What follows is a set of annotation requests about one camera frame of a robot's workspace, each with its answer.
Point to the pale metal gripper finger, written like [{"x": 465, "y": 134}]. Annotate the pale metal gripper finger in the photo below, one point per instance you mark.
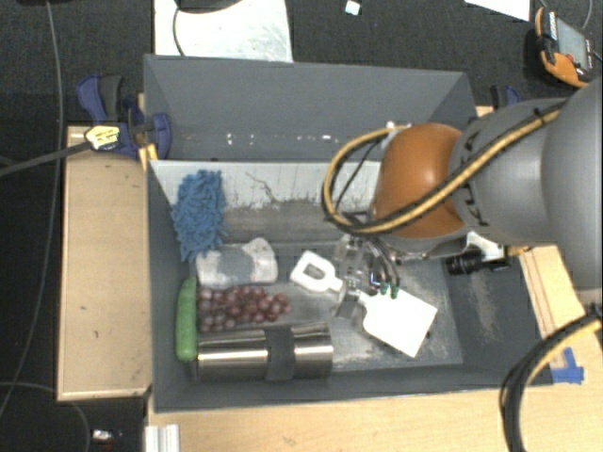
[
  {"x": 348, "y": 306},
  {"x": 344, "y": 251}
]

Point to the purple toy grape bunch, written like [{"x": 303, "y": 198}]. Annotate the purple toy grape bunch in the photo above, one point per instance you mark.
[{"x": 240, "y": 306}]

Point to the clear plastic bottle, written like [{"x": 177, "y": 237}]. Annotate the clear plastic bottle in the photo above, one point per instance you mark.
[{"x": 235, "y": 264}]

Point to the steel flask with black band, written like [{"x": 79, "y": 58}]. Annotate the steel flask with black band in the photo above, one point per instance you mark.
[{"x": 235, "y": 360}]

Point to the grey metal bin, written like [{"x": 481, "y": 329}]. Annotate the grey metal bin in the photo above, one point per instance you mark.
[{"x": 292, "y": 111}]

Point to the blue microfibre duster cloth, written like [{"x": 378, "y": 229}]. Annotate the blue microfibre duster cloth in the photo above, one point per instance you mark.
[{"x": 198, "y": 214}]

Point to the green toy cucumber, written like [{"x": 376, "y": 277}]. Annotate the green toy cucumber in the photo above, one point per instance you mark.
[{"x": 186, "y": 320}]

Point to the pale wood flat board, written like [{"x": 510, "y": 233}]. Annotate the pale wood flat board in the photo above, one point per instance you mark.
[{"x": 106, "y": 271}]

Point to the black cylinder on white bracket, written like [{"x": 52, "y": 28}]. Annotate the black cylinder on white bracket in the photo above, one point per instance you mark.
[{"x": 466, "y": 263}]

